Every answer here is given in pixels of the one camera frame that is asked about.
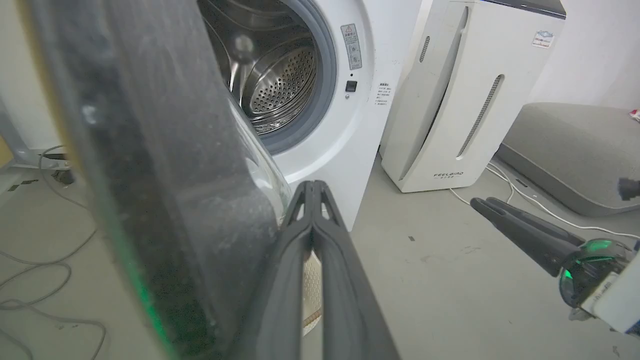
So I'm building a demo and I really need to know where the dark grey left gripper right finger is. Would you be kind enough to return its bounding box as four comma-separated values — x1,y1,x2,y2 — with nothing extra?
313,180,401,360

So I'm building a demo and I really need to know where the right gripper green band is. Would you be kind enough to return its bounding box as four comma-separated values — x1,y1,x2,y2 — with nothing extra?
469,196,636,309

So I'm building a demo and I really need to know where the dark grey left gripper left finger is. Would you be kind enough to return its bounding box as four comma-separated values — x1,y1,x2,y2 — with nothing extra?
235,181,316,360

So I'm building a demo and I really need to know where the dark round washing machine door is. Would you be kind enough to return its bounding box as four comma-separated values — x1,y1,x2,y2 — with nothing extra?
19,0,294,360

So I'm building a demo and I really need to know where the white front-load washing machine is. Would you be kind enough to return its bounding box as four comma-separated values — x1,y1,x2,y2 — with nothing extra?
197,0,427,232

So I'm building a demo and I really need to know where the grey rubber door gasket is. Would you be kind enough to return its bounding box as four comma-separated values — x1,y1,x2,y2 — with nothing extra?
255,0,339,156

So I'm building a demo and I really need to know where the white mesh laundry basket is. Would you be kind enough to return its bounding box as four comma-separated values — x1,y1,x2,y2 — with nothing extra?
301,251,324,337

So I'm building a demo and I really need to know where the grey floor cushion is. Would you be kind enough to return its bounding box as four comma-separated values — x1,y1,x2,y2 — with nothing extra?
496,102,640,218

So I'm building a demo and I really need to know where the small dark object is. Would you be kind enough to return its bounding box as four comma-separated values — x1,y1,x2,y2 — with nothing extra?
617,176,640,202

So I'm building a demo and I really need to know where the white tower air purifier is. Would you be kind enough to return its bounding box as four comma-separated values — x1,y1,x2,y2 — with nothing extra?
379,0,568,194

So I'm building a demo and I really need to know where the small sticker on purifier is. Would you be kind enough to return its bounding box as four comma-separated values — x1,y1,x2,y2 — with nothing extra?
531,30,556,50

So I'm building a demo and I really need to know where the perforated steel washer drum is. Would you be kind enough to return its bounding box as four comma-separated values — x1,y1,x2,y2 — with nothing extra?
199,0,321,136

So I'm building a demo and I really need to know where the grey warning sticker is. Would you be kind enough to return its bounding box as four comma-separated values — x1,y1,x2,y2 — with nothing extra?
340,23,363,71

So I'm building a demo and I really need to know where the grey metal stand base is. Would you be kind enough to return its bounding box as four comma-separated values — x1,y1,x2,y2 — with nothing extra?
0,97,72,171

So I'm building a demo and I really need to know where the white power cable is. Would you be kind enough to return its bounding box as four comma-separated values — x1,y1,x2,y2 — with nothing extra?
449,161,640,241

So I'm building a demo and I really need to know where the grey floor cable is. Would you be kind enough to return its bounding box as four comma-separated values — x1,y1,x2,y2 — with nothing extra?
0,144,99,267
0,262,107,360

